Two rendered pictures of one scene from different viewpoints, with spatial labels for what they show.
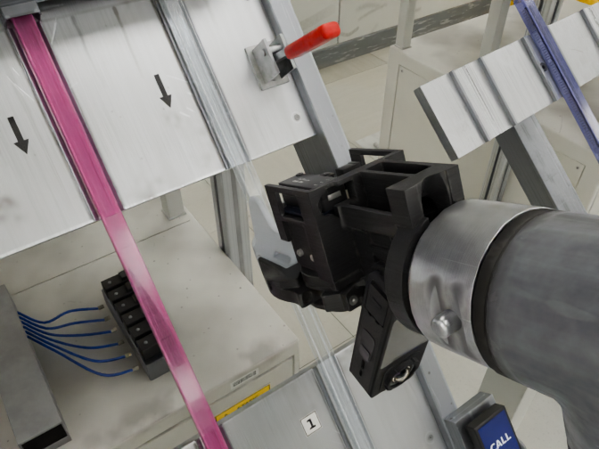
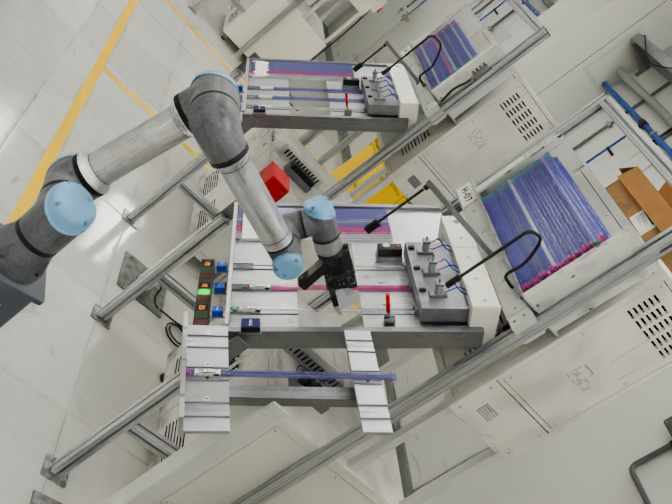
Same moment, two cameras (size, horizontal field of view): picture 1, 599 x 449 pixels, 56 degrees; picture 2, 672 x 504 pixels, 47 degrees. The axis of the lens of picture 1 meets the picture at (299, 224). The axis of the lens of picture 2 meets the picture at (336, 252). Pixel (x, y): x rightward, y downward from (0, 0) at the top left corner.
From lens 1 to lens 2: 214 cm
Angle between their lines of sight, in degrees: 83
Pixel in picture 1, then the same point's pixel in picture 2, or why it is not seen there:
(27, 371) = (312, 356)
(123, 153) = (372, 294)
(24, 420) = not seen: hidden behind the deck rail
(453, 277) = not seen: hidden behind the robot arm
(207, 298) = (306, 420)
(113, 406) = (286, 364)
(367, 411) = (277, 316)
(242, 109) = (377, 317)
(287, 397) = (294, 303)
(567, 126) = not seen: outside the picture
